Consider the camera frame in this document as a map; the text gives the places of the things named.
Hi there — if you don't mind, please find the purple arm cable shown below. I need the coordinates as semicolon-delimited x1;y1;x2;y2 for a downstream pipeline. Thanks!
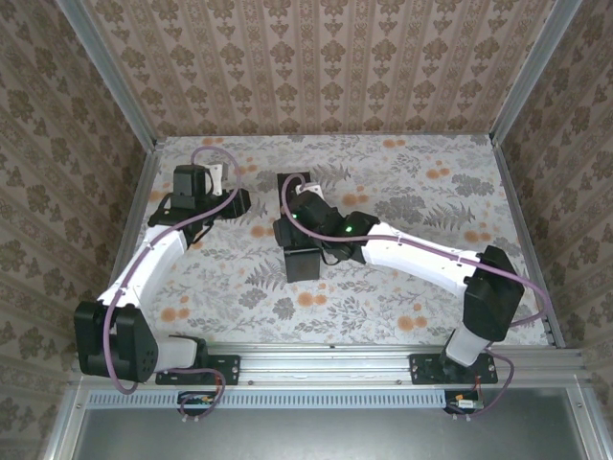
102;146;240;426
280;172;548;423

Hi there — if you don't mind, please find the aluminium side rail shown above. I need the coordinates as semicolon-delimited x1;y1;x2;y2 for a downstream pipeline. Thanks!
102;138;167;304
490;136;566;349

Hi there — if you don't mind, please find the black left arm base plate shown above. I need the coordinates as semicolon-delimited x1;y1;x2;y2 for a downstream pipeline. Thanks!
155;353;241;386

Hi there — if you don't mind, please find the grey slotted cable duct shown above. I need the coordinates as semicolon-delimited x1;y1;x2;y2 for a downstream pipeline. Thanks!
87;388;450;410

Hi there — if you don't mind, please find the grey metal sheet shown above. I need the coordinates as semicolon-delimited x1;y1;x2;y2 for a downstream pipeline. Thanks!
71;406;600;460

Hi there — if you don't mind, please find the aluminium frame post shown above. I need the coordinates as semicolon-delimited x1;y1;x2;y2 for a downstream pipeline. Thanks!
488;0;584;145
55;0;160;150

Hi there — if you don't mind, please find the small connector board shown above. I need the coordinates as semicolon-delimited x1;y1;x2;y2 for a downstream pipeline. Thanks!
443;388;484;416
177;390;217;414

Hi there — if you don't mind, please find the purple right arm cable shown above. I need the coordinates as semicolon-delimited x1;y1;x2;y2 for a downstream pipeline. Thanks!
280;172;548;423

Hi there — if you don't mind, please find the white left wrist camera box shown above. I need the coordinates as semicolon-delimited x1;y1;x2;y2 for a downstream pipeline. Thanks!
205;164;227;197

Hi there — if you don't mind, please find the aluminium mounting rail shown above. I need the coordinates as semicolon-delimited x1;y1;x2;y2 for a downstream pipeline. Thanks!
70;345;589;387

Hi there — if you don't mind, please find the floral patterned tablecloth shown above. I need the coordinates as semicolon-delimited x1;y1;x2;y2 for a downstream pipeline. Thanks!
109;134;550;347

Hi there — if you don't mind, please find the black starry night print box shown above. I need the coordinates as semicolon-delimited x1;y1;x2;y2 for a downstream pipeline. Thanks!
277;169;325;284

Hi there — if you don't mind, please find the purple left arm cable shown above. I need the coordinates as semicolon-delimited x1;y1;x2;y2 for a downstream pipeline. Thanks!
102;146;240;426

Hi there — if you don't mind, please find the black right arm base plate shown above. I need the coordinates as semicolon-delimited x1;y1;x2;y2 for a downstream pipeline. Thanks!
409;353;499;386

